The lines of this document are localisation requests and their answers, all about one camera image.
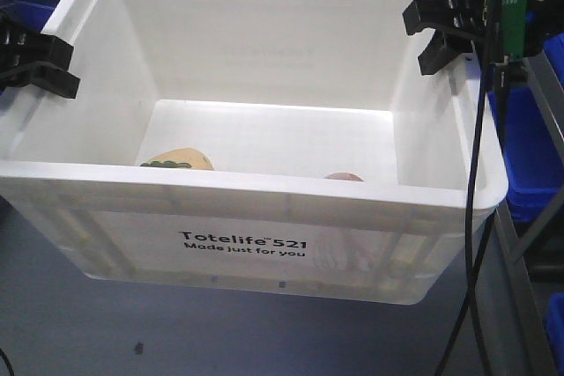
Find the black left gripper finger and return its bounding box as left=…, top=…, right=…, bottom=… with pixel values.
left=1, top=11, right=73, bottom=73
left=1, top=63, right=80, bottom=99

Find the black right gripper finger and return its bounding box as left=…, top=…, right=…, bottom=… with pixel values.
left=418, top=29, right=473, bottom=76
left=402, top=0, right=486, bottom=37

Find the cream plush toy green trim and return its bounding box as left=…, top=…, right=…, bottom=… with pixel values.
left=140, top=147, right=214, bottom=171

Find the brown plush toy yellow trim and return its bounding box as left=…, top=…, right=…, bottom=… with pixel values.
left=326, top=172, right=363, bottom=181

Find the white plastic tote box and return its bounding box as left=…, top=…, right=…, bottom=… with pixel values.
left=0, top=0, right=510, bottom=306

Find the green circuit board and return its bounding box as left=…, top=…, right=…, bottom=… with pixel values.
left=501, top=0, right=528, bottom=62

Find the blue shelf bin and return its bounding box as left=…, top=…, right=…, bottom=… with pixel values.
left=503, top=85, right=563, bottom=223

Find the black cable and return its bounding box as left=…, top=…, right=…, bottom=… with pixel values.
left=466, top=63, right=515, bottom=376
left=434, top=0, right=508, bottom=376

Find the grey metal shelf frame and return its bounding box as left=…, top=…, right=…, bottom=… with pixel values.
left=495, top=48, right=563, bottom=375

